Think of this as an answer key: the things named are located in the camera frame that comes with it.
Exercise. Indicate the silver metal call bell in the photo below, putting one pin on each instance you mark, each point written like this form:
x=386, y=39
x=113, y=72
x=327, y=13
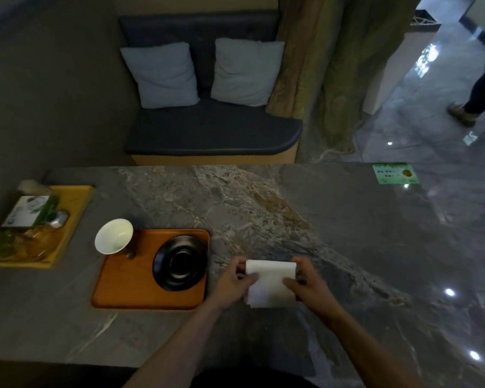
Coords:
x=58, y=219

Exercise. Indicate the grey square pillow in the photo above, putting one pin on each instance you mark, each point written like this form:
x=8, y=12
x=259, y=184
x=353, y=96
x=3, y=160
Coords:
x=161, y=74
x=246, y=72

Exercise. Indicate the yellow tray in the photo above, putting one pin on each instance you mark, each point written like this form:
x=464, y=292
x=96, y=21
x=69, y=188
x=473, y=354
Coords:
x=79, y=197

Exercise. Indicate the white cup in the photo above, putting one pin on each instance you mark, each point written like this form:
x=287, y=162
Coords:
x=113, y=236

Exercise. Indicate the person's right hand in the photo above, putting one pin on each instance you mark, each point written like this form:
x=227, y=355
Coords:
x=313, y=292

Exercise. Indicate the person's dark clothing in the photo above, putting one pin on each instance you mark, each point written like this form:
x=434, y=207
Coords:
x=258, y=379

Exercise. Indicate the person's right forearm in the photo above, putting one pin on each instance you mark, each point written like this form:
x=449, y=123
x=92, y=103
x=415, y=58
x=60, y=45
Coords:
x=368, y=351

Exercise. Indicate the white napkins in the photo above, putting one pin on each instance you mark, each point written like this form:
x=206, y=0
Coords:
x=271, y=286

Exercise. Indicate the black saucer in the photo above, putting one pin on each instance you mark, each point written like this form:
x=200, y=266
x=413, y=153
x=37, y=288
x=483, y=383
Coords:
x=180, y=264

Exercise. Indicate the white pedestal block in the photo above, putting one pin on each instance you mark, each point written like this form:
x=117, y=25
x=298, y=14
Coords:
x=396, y=68

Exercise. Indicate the person's left hand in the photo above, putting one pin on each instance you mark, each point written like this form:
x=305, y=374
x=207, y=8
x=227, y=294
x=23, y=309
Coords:
x=230, y=286

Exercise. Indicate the white and green box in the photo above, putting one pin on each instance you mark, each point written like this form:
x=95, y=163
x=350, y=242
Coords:
x=24, y=210

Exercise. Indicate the dark cushioned bench seat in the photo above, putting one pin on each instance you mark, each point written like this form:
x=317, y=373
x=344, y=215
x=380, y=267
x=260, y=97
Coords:
x=210, y=133

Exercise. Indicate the orange wooden tray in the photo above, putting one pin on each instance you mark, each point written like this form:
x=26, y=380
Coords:
x=125, y=286

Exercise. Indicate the clear plastic toothpick holder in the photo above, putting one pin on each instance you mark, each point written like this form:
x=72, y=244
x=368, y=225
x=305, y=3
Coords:
x=32, y=187

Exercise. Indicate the green floor sticker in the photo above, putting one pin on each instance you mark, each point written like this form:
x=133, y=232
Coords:
x=396, y=173

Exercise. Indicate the person's left forearm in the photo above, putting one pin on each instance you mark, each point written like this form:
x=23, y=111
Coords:
x=174, y=351

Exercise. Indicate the amber glass ashtray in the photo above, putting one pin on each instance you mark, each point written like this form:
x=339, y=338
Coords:
x=36, y=242

